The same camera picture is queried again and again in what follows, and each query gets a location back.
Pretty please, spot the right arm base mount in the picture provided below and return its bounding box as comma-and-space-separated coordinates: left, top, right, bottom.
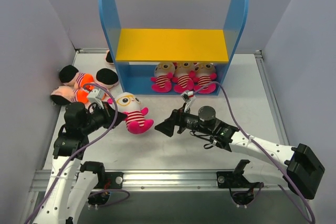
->
216, 159, 262, 189

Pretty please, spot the black-haired doll behind shelf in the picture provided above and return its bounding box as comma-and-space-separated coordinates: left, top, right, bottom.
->
105, 50, 114, 66

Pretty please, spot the white plush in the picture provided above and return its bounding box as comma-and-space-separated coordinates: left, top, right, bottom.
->
193, 62, 217, 90
151, 62, 175, 93
115, 92, 154, 134

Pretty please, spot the black-haired doll, upper left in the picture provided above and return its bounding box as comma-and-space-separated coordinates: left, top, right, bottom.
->
58, 65, 94, 89

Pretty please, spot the aluminium back rail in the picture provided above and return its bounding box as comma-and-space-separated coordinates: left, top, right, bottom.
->
76, 48, 109, 54

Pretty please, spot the black-haired doll, centre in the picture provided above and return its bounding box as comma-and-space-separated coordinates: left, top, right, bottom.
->
92, 68, 119, 90

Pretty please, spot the aluminium front rail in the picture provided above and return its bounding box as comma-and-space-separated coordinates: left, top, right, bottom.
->
29, 169, 289, 192

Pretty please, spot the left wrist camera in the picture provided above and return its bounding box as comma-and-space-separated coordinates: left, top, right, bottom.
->
87, 88, 105, 108

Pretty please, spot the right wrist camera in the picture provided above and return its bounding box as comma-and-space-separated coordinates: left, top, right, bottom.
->
181, 90, 196, 113

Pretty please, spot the blue and yellow toy shelf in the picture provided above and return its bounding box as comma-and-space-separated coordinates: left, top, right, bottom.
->
98, 0, 249, 95

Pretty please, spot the black-haired doll, lower left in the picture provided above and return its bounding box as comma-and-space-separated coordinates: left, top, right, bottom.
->
50, 86, 88, 106

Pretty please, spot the pink plush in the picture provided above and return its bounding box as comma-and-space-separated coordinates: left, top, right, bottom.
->
172, 62, 195, 93

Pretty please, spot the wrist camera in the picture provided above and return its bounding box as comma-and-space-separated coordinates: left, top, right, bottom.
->
87, 88, 105, 108
181, 90, 196, 113

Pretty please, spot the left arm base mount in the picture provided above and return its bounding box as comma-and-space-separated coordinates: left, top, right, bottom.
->
94, 172, 124, 189

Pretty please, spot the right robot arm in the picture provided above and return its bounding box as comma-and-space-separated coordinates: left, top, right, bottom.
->
154, 106, 325, 199

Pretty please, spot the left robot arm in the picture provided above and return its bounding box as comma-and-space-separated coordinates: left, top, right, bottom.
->
26, 102, 127, 223

